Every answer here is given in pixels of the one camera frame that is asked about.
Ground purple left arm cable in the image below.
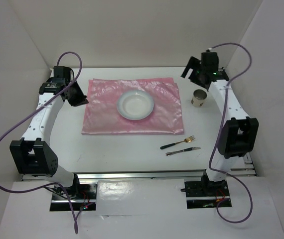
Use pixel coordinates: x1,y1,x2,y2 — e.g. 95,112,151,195
0,51,88,235

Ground metal cup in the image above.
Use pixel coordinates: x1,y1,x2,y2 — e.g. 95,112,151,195
191,89,207,108

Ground gold fork black handle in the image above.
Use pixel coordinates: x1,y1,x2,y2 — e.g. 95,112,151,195
160,135,195,150

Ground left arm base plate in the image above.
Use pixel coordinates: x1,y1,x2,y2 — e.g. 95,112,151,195
45,183,98,212

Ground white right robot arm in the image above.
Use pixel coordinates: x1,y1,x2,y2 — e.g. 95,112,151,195
181,51,259,195

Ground aluminium rail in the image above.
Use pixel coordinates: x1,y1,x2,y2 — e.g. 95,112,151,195
21,167,257,181
218,66,254,175

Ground aluminium right side rail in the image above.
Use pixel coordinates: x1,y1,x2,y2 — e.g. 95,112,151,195
218,66,254,175

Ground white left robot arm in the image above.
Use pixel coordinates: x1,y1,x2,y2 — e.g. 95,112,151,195
9,66,88,199

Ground white scalloped plate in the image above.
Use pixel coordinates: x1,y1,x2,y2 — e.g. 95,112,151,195
117,90,154,120

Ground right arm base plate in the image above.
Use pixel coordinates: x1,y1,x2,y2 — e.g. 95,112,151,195
180,181,232,209

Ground aluminium front rail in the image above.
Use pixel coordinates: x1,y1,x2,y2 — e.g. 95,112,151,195
21,167,257,181

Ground pink satin rose cloth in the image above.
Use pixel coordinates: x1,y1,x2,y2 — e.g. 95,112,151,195
82,77,184,135

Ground silver knife black handle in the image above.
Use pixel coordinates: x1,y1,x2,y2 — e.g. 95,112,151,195
165,147,201,156

